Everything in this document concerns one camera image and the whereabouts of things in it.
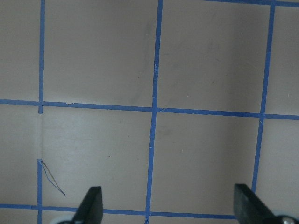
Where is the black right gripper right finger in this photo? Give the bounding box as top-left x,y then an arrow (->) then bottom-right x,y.
233,183 -> 280,224

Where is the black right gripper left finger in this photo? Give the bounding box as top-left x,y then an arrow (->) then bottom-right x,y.
72,186 -> 103,224

